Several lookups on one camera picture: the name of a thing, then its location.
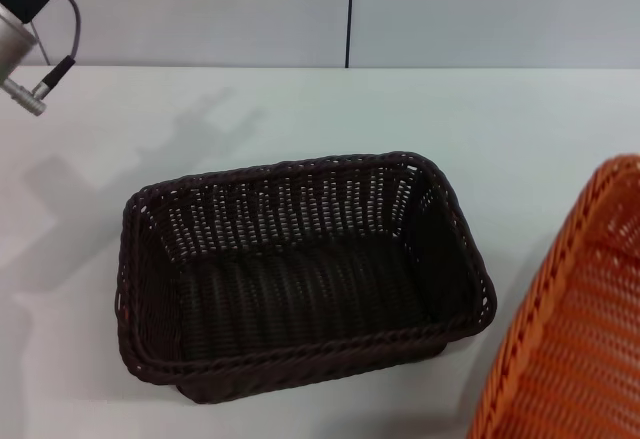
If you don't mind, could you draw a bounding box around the dark brown wicker basket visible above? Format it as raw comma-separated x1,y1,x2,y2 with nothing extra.
115,148,499,407

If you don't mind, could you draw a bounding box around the orange wicker basket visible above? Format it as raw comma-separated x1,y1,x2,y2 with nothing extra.
463,154,640,439

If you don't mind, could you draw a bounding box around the grey cable with metal connector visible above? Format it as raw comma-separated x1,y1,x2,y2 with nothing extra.
1,0,83,118

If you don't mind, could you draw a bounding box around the black vertical wall strip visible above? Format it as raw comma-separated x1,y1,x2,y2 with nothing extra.
343,0,357,69

